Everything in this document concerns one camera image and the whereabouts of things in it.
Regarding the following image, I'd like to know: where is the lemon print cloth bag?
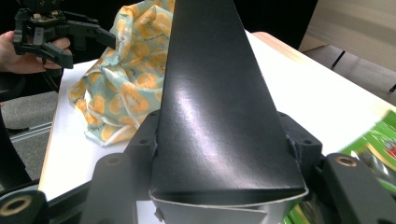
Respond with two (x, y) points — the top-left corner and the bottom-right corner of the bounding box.
(67, 0), (176, 147)

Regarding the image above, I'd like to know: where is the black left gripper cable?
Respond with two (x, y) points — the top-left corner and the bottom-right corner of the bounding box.
(42, 68), (65, 93)

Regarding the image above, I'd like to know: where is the black curtain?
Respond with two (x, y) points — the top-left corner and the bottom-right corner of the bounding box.
(55, 0), (318, 50)

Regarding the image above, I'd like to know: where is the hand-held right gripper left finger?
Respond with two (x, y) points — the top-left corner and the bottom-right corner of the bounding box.
(124, 109), (163, 201)

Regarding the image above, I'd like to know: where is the light wooden cabinet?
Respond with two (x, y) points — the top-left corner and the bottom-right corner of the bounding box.
(298, 0), (396, 73)

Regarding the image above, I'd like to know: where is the metal floor rail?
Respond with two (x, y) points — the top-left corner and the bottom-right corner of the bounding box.
(8, 121), (54, 144)

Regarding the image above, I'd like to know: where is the green snack packet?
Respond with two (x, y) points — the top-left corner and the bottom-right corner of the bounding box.
(281, 110), (396, 224)

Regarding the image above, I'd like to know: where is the black paper box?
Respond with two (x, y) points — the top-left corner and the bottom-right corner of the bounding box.
(148, 0), (310, 224)

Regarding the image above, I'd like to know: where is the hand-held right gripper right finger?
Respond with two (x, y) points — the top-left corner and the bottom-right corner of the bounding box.
(277, 111), (323, 189)

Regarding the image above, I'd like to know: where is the white table cover sheet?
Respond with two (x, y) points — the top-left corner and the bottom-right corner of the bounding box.
(37, 29), (396, 224)

